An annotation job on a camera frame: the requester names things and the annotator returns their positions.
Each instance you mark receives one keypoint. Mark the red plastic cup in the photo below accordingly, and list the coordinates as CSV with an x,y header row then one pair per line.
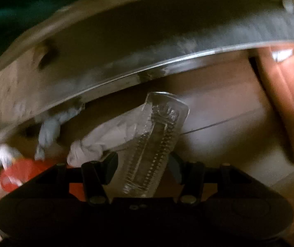
x,y
25,171

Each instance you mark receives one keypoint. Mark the clear plastic cup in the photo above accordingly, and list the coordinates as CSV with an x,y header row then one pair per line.
x,y
160,139

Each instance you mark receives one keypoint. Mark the white tissue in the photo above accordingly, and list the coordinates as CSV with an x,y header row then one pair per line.
x,y
49,132
105,136

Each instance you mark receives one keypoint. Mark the brown cardboard box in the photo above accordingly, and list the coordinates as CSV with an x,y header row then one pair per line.
x,y
111,56

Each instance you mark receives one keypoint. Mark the dark green cloth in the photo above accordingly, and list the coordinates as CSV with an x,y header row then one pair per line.
x,y
20,10

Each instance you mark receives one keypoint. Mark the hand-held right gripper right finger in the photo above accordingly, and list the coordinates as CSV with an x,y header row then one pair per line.
x,y
174,166

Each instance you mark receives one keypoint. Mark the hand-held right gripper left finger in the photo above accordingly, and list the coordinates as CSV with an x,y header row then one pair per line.
x,y
111,165

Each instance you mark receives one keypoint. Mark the orange brown plastic object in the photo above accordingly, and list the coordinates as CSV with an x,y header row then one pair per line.
x,y
283,87

